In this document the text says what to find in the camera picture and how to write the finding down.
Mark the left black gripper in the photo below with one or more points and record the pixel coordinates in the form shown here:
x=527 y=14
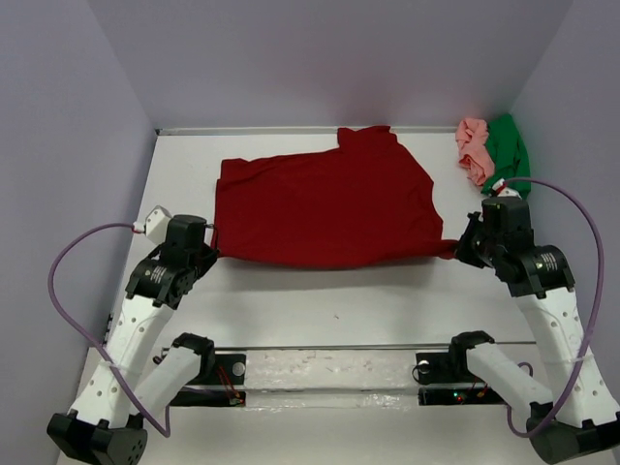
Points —
x=209 y=258

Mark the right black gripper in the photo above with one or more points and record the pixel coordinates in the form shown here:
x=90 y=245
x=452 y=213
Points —
x=463 y=249

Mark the red t-shirt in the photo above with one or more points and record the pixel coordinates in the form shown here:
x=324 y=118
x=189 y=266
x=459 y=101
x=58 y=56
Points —
x=367 y=201

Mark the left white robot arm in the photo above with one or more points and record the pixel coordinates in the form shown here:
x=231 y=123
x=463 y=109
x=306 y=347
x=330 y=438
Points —
x=106 y=423

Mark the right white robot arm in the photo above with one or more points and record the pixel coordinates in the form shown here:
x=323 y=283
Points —
x=574 y=414

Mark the green t-shirt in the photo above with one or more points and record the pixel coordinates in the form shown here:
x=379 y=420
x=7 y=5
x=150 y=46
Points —
x=506 y=150

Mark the pink t-shirt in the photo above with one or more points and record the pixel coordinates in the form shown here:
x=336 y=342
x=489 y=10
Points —
x=471 y=137

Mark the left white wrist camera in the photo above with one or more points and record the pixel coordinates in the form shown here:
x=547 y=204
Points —
x=154 y=226

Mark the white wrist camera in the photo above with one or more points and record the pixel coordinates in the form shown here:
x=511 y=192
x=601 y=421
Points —
x=154 y=226
x=501 y=188

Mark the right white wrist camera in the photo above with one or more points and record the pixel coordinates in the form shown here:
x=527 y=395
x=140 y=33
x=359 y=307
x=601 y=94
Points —
x=501 y=188

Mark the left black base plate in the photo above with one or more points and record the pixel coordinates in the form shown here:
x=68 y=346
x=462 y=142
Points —
x=221 y=387

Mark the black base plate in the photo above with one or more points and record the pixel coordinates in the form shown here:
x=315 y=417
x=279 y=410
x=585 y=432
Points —
x=440 y=385
x=221 y=387

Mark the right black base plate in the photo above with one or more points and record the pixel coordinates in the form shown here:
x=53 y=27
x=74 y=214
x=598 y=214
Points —
x=440 y=385

